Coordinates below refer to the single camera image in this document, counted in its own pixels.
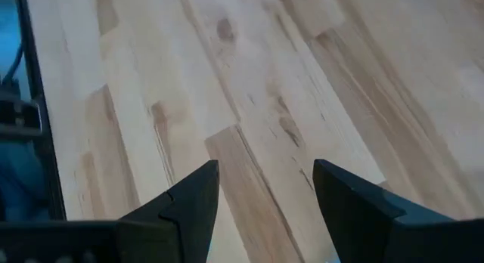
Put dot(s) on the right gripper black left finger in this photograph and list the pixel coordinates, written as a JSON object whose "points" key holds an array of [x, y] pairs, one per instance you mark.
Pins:
{"points": [[189, 221]]}

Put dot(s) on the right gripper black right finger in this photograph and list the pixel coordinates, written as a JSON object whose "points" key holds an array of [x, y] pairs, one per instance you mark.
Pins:
{"points": [[355, 225]]}

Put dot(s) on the black aluminium table frame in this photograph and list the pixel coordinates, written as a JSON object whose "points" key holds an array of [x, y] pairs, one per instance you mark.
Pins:
{"points": [[47, 149]]}

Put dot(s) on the dark grey bracket block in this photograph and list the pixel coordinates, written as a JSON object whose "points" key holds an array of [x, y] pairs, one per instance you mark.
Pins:
{"points": [[19, 117]]}

